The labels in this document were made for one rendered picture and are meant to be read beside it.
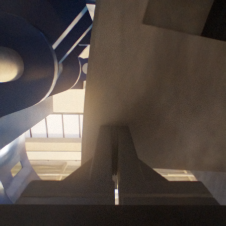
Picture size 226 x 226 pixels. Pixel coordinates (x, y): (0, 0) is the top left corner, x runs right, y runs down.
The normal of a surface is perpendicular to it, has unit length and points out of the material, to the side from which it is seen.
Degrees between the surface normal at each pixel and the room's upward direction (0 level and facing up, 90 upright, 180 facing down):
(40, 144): 90
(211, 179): 91
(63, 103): 90
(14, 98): 90
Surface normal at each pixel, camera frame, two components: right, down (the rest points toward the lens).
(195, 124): 0.01, 0.26
